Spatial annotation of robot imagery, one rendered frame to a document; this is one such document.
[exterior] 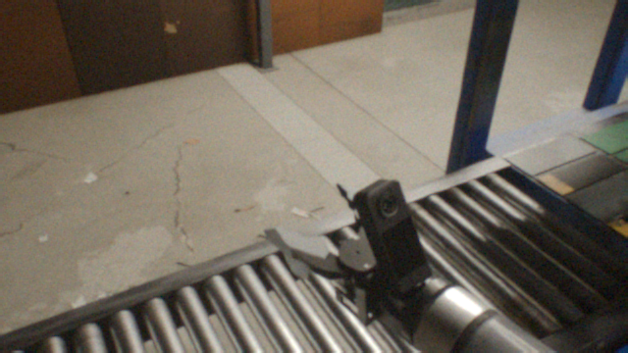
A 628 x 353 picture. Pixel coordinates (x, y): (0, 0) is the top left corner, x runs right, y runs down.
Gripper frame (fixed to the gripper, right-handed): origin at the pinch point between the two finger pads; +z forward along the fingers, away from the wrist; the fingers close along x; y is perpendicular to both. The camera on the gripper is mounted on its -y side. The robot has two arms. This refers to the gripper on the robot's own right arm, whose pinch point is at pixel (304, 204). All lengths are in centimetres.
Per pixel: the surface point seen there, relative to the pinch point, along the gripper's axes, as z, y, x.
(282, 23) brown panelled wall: 270, 120, 187
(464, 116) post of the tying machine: 41, 49, 89
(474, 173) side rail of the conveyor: 25, 52, 72
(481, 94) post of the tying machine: 37, 41, 90
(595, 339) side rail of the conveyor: -23, 49, 45
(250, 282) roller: 30, 44, 4
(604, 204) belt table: -4, 54, 85
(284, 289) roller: 24, 45, 9
